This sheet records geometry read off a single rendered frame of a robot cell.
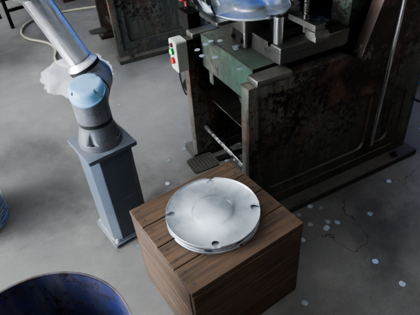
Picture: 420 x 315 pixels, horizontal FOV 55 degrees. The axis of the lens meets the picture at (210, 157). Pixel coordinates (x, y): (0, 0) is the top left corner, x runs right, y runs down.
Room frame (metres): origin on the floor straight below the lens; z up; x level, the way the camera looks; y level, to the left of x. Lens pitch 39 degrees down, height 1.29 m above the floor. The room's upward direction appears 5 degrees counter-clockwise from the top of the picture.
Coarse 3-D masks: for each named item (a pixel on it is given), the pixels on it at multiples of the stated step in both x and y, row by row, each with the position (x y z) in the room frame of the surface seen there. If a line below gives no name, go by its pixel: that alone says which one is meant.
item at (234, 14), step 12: (228, 0) 1.54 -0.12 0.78; (240, 0) 1.51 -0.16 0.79; (252, 0) 1.50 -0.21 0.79; (264, 0) 1.50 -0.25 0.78; (276, 0) 1.49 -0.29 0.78; (288, 0) 1.48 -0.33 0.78; (228, 12) 1.41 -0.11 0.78; (240, 12) 1.40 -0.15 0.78; (252, 12) 1.39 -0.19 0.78; (264, 12) 1.38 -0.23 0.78; (276, 12) 1.37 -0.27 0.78
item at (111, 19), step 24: (96, 0) 3.23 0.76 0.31; (120, 0) 2.82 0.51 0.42; (144, 0) 2.90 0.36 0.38; (168, 0) 2.96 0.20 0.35; (120, 24) 2.81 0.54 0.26; (144, 24) 2.88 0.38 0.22; (168, 24) 2.95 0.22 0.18; (120, 48) 2.79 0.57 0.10; (144, 48) 2.86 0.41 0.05; (168, 48) 2.87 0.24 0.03
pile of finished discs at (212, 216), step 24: (192, 192) 0.95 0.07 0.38; (216, 192) 0.94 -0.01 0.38; (240, 192) 0.93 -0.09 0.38; (168, 216) 0.85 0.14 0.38; (192, 216) 0.84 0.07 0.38; (216, 216) 0.83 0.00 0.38; (240, 216) 0.83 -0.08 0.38; (192, 240) 0.75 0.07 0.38; (216, 240) 0.74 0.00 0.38; (240, 240) 0.73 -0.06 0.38
